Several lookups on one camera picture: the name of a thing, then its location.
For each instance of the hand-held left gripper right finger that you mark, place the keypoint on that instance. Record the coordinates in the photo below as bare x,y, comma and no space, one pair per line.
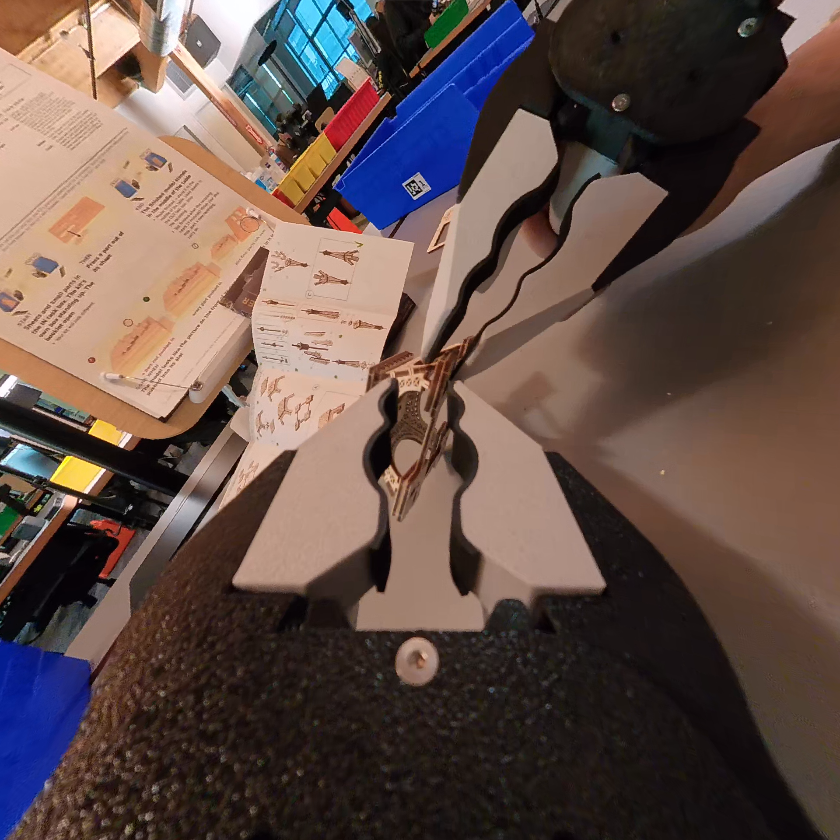
525,518

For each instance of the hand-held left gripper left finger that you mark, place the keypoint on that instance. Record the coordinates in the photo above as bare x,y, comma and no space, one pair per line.
308,518

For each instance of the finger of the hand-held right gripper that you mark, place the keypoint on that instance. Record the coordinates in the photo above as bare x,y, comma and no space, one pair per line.
479,229
604,223

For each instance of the wooden tower model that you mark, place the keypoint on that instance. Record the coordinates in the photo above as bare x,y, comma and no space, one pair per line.
420,420

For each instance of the person's right forearm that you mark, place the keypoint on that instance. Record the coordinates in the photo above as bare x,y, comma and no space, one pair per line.
810,85

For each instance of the grey desk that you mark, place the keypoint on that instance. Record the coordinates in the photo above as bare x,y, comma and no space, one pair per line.
689,394

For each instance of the blue bin with square tag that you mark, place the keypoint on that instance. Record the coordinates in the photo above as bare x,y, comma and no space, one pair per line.
387,164

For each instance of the red plastic bin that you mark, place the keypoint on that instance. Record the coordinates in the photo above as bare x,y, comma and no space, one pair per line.
354,111

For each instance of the folded paper assembly leaflet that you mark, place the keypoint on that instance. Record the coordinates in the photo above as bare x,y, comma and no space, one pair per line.
328,315

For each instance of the yellow plastic bin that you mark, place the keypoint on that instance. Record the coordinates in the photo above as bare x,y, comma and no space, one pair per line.
312,164
79,476

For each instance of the green plastic bin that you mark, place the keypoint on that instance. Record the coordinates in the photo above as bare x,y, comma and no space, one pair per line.
453,23

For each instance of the black office chair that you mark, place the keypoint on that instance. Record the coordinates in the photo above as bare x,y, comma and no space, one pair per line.
59,571

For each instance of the black metal beam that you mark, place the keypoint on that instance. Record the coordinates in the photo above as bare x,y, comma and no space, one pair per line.
65,430

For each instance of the large window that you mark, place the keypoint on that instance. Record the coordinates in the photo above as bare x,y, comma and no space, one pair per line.
308,26

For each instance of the large printed instruction sheet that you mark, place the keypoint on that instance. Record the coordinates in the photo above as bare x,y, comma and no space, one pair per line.
98,229

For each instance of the small wooden frame piece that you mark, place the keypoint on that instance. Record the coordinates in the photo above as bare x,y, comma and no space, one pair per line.
441,237

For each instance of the wooden wall shelf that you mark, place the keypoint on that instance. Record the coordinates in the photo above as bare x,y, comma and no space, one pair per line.
98,59

